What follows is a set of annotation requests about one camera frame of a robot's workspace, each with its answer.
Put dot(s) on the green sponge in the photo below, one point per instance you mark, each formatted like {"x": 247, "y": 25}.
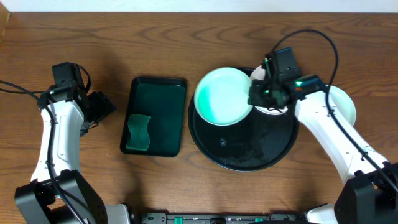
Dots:
{"x": 139, "y": 137}

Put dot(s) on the dark green rectangular tray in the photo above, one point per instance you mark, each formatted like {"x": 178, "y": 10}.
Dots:
{"x": 163, "y": 99}

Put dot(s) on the mint green plate front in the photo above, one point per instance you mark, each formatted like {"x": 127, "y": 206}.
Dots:
{"x": 221, "y": 96}

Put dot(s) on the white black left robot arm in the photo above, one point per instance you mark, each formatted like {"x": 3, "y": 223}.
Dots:
{"x": 57, "y": 192}

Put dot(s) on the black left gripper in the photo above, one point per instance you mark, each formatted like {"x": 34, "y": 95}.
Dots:
{"x": 101, "y": 106}

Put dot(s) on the mint green plate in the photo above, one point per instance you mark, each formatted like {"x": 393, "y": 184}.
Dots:
{"x": 221, "y": 96}
{"x": 342, "y": 104}

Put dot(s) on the round black tray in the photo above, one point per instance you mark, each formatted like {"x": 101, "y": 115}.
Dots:
{"x": 257, "y": 142}

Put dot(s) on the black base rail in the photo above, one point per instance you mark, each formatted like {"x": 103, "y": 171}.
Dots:
{"x": 163, "y": 218}

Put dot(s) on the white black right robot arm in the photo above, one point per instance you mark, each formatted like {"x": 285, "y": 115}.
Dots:
{"x": 369, "y": 194}

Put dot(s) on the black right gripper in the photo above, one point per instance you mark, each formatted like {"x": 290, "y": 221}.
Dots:
{"x": 253, "y": 96}

